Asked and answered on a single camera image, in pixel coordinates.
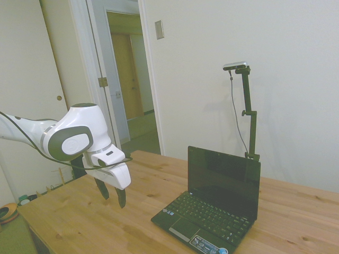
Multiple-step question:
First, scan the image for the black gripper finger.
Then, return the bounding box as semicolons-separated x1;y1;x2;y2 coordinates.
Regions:
93;177;110;201
113;186;128;210

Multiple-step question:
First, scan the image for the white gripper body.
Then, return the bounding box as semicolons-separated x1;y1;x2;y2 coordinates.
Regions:
81;155;132;190

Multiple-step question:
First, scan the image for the black laptop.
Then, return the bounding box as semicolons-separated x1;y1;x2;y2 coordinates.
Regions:
150;145;262;254

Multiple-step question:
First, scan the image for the black upright speaker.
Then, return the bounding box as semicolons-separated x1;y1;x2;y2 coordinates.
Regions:
70;156;87;181

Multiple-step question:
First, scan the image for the wooden peg rack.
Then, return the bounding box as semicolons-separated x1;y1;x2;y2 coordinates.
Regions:
45;166;70;192

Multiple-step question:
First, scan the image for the wooden hallway door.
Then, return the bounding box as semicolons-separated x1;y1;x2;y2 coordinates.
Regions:
111;33;144;120

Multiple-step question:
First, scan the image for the orange bowl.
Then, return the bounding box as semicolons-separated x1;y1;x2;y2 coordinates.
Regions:
0;202;20;225

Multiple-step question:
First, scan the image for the white open door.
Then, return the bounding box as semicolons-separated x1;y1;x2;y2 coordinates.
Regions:
86;0;131;146

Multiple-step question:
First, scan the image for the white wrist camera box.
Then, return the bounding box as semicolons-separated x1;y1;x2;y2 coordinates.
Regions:
90;148;126;168

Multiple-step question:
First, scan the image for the grey camera cable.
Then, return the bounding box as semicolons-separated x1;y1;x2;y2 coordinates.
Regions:
228;69;251;157

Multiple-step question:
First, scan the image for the black camera stand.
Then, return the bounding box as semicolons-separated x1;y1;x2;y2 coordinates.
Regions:
234;66;261;162

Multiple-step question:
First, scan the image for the metal wall switch plate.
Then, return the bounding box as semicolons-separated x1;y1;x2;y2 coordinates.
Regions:
154;20;165;41

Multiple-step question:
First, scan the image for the grey exterior camera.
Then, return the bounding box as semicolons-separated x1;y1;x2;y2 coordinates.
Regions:
222;61;250;71

